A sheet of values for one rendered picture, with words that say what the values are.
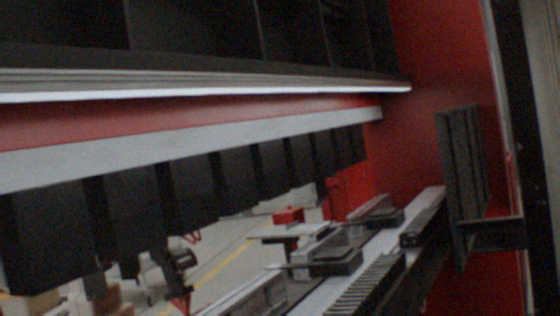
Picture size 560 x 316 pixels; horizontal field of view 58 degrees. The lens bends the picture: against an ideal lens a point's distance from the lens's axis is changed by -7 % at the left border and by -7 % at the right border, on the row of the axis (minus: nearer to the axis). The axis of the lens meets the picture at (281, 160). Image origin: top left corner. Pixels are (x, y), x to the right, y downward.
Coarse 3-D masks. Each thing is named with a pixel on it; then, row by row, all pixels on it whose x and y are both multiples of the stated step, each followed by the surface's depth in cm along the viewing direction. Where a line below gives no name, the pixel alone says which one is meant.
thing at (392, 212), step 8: (392, 208) 182; (376, 216) 176; (384, 216) 175; (392, 216) 174; (400, 216) 177; (336, 224) 188; (344, 224) 185; (352, 224) 183; (360, 224) 182; (368, 224) 176; (376, 224) 175; (384, 224) 174; (392, 224) 173; (400, 224) 175
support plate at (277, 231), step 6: (312, 222) 202; (318, 222) 200; (324, 222) 198; (264, 228) 207; (270, 228) 206; (276, 228) 203; (282, 228) 201; (252, 234) 199; (258, 234) 197; (264, 234) 195; (270, 234) 193; (276, 234) 191; (282, 234) 189; (288, 234) 188; (294, 234) 187; (300, 234) 186; (306, 234) 185
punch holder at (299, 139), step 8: (296, 136) 170; (304, 136) 175; (288, 144) 166; (296, 144) 169; (304, 144) 175; (288, 152) 166; (296, 152) 168; (304, 152) 174; (288, 160) 166; (296, 160) 168; (304, 160) 173; (288, 168) 167; (296, 168) 167; (304, 168) 172; (312, 168) 178; (296, 176) 166; (304, 176) 171; (312, 176) 177; (296, 184) 167; (304, 184) 170
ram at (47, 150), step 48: (144, 96) 107; (192, 96) 122; (240, 96) 142; (288, 96) 169; (336, 96) 208; (0, 144) 76; (48, 144) 84; (96, 144) 93; (144, 144) 105; (192, 144) 120; (240, 144) 139; (0, 192) 74
